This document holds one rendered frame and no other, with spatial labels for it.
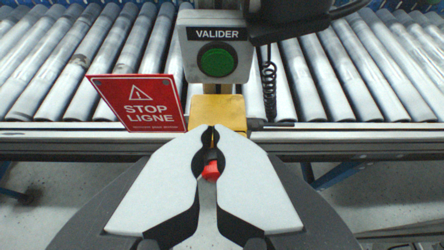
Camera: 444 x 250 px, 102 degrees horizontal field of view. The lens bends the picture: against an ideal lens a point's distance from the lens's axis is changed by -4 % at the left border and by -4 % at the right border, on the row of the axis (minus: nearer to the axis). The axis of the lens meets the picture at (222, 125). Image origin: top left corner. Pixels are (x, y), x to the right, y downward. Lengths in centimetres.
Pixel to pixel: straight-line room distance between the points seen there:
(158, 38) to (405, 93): 65
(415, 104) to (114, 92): 61
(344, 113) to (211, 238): 83
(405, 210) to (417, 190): 17
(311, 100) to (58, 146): 55
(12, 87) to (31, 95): 7
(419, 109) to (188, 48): 54
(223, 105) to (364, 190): 121
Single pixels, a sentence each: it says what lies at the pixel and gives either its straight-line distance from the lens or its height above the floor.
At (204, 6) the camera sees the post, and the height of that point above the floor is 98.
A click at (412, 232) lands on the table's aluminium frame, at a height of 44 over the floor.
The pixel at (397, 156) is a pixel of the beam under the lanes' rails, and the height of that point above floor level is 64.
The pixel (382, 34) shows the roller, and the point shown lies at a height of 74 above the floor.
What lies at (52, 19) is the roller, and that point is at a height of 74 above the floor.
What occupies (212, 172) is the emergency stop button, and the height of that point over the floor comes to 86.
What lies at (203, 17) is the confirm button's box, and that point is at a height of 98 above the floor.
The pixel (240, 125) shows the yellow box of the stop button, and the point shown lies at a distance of 23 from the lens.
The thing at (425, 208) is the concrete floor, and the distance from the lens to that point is 157.
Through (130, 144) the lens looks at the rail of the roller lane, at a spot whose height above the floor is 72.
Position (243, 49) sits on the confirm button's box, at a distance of 18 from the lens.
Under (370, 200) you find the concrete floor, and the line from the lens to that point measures 137.
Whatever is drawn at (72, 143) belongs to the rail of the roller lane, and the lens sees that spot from 49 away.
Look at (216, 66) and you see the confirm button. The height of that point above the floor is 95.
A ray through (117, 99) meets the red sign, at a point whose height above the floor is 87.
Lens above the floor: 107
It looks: 58 degrees down
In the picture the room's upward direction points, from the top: 2 degrees clockwise
